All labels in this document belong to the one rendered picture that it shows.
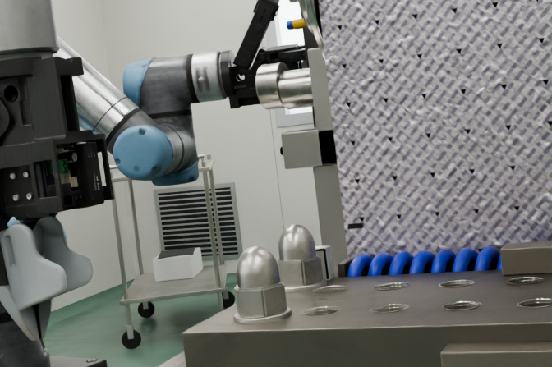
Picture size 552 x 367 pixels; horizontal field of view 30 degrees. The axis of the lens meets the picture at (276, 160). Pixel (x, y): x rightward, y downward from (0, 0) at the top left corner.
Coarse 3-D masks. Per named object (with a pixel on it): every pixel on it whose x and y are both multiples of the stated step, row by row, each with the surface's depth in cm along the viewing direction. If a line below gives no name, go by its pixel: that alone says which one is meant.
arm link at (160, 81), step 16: (128, 64) 156; (144, 64) 155; (160, 64) 154; (176, 64) 153; (128, 80) 154; (144, 80) 154; (160, 80) 153; (176, 80) 153; (192, 80) 156; (128, 96) 154; (144, 96) 154; (160, 96) 153; (176, 96) 154; (192, 96) 154; (160, 112) 153
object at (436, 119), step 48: (336, 48) 78; (384, 48) 77; (432, 48) 75; (480, 48) 74; (528, 48) 73; (336, 96) 79; (384, 96) 77; (432, 96) 76; (480, 96) 74; (528, 96) 73; (336, 144) 79; (384, 144) 77; (432, 144) 76; (480, 144) 75; (528, 144) 73; (384, 192) 78; (432, 192) 76; (480, 192) 75; (528, 192) 74; (384, 240) 78; (432, 240) 77; (480, 240) 75; (528, 240) 74
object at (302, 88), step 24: (312, 48) 87; (288, 72) 89; (312, 72) 87; (288, 96) 89; (312, 96) 88; (288, 144) 88; (312, 144) 87; (288, 168) 89; (336, 168) 88; (336, 192) 88; (336, 216) 88; (336, 240) 88; (336, 264) 88
